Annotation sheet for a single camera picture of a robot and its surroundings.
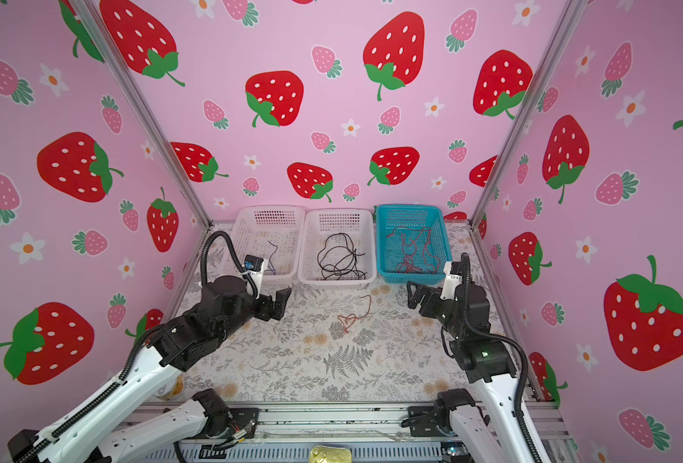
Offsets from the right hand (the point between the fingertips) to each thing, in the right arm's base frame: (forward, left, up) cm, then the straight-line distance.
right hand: (418, 287), depth 73 cm
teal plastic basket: (+33, +5, -24) cm, 41 cm away
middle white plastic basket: (+40, +34, -18) cm, 55 cm away
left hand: (-3, +36, +2) cm, 36 cm away
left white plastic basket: (+37, +53, -23) cm, 69 cm away
